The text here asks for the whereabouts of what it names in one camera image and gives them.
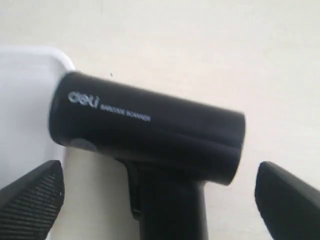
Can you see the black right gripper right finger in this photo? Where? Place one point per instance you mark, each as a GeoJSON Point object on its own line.
{"type": "Point", "coordinates": [288, 206]}

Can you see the white plastic tray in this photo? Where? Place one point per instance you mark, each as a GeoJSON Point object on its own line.
{"type": "Point", "coordinates": [28, 78]}

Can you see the black barcode scanner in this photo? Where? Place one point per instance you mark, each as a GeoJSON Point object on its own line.
{"type": "Point", "coordinates": [171, 147]}

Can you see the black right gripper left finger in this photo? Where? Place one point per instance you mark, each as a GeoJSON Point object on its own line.
{"type": "Point", "coordinates": [30, 205]}

